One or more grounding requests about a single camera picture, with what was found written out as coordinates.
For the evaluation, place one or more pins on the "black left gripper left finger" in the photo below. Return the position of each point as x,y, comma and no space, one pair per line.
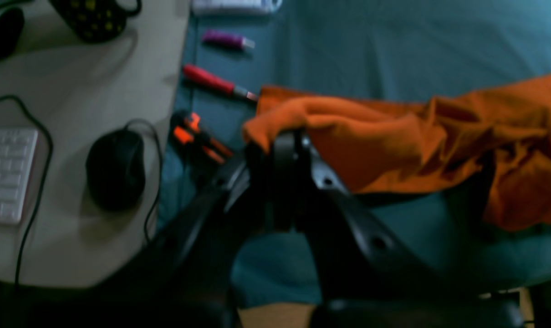
182,277

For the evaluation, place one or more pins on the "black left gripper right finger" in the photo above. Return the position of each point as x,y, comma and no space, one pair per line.
368,278

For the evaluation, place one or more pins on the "orange t-shirt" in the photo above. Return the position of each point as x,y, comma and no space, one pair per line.
401,147

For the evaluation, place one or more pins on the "black computer mouse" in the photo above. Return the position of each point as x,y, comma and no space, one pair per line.
115,170

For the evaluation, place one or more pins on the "orange black utility knife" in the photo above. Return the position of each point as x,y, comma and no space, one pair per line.
189,131

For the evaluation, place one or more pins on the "red screwdriver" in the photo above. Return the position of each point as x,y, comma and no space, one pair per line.
206,79

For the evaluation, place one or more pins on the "white keyboard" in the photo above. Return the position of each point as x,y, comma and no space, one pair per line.
17,151

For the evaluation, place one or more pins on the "blue table cloth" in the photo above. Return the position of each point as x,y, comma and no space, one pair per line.
403,50

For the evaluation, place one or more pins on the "purple glue tube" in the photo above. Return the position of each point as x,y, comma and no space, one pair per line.
227,40

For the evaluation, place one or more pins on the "black yellow dotted mug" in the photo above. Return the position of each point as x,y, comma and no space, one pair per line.
95,21

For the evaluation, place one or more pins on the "white packaged item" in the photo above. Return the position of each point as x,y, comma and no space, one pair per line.
235,7

